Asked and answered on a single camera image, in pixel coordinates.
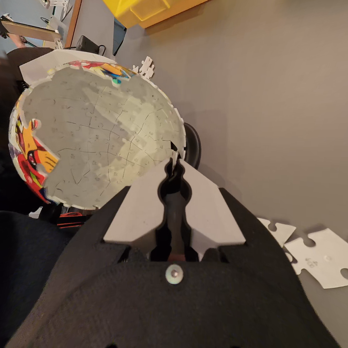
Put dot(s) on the person's dark shirt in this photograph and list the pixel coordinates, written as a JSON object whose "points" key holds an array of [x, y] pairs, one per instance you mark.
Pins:
{"points": [[27, 272]]}

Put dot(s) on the wedge-shaped white puzzle piece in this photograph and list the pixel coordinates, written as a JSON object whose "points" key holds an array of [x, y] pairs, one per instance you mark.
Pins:
{"points": [[280, 231]]}

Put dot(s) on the yellow plastic tray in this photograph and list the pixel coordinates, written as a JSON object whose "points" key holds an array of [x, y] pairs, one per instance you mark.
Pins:
{"points": [[152, 11]]}

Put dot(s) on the red box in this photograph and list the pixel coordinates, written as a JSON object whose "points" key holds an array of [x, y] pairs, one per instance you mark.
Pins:
{"points": [[72, 220]]}

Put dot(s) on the small pile of puzzle pieces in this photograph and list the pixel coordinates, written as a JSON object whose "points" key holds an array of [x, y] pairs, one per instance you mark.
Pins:
{"points": [[145, 68]]}

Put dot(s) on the dark blue flat object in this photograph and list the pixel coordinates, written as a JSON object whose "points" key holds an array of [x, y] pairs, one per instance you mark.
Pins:
{"points": [[119, 35]]}

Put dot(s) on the black ball stand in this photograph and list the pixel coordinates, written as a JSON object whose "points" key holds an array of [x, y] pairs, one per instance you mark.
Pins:
{"points": [[193, 144]]}

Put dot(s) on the brown panel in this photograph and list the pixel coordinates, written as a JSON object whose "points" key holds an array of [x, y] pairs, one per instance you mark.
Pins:
{"points": [[74, 21]]}

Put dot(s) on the colourful puzzle ball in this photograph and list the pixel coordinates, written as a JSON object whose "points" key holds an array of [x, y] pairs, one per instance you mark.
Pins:
{"points": [[95, 136]]}

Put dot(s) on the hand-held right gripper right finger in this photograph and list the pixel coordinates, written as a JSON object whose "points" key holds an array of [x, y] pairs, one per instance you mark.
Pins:
{"points": [[214, 217]]}

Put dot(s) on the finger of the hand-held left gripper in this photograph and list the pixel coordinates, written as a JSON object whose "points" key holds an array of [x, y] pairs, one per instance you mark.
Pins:
{"points": [[40, 64]]}

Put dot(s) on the squarish white puzzle piece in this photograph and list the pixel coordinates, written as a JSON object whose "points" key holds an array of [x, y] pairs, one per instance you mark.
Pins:
{"points": [[326, 258]]}

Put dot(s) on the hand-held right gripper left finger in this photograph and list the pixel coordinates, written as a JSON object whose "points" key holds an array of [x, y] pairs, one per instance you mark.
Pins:
{"points": [[136, 214]]}

